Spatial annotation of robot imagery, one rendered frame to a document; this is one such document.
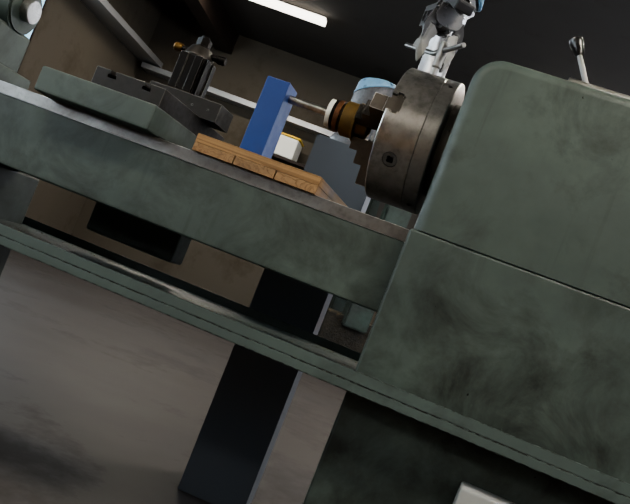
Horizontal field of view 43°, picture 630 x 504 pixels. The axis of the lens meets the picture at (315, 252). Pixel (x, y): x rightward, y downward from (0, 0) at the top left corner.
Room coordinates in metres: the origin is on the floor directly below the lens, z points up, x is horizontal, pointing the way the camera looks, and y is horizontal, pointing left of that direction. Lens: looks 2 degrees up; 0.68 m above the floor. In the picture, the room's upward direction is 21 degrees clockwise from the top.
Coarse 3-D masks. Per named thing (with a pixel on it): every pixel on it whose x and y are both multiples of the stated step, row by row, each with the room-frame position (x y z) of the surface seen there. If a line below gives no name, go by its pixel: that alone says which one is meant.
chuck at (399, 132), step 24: (408, 72) 1.76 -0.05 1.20; (408, 96) 1.71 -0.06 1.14; (432, 96) 1.71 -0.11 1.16; (384, 120) 1.70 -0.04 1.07; (408, 120) 1.69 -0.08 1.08; (384, 144) 1.71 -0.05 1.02; (408, 144) 1.69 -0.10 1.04; (384, 168) 1.73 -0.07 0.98; (408, 168) 1.71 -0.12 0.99; (384, 192) 1.79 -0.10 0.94
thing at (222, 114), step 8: (152, 80) 2.03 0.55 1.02; (168, 88) 2.02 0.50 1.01; (176, 96) 2.01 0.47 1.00; (184, 96) 2.01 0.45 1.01; (192, 96) 2.00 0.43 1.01; (184, 104) 2.00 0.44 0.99; (192, 104) 2.00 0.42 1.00; (200, 104) 2.00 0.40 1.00; (208, 104) 1.99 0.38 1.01; (216, 104) 1.99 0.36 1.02; (200, 112) 1.99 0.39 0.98; (208, 112) 1.99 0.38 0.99; (216, 112) 1.99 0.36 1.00; (224, 112) 2.02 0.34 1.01; (208, 120) 1.99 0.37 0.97; (216, 120) 1.99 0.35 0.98; (224, 120) 2.03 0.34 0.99; (216, 128) 2.07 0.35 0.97; (224, 128) 2.05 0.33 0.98
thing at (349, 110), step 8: (336, 104) 1.86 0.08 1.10; (344, 104) 1.86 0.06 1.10; (352, 104) 1.85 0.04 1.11; (336, 112) 1.85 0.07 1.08; (344, 112) 1.84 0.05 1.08; (352, 112) 1.84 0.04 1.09; (328, 120) 1.86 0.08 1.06; (336, 120) 1.85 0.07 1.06; (344, 120) 1.84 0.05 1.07; (352, 120) 1.83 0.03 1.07; (336, 128) 1.87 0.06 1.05; (344, 128) 1.85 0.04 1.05; (352, 128) 1.84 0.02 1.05; (360, 128) 1.85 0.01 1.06; (368, 128) 1.90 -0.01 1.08; (344, 136) 1.88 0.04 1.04; (352, 136) 1.87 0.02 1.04; (360, 136) 1.87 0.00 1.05
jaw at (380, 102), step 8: (376, 96) 1.74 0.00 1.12; (384, 96) 1.74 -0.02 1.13; (392, 96) 1.72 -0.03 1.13; (400, 96) 1.72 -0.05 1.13; (360, 104) 1.82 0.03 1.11; (368, 104) 1.79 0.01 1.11; (376, 104) 1.73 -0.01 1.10; (384, 104) 1.73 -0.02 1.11; (392, 104) 1.71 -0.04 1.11; (400, 104) 1.71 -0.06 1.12; (360, 112) 1.82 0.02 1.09; (368, 112) 1.78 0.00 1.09; (376, 112) 1.75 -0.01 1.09; (392, 112) 1.71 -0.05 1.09; (360, 120) 1.82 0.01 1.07; (368, 120) 1.80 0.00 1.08; (376, 120) 1.78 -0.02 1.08; (376, 128) 1.82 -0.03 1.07
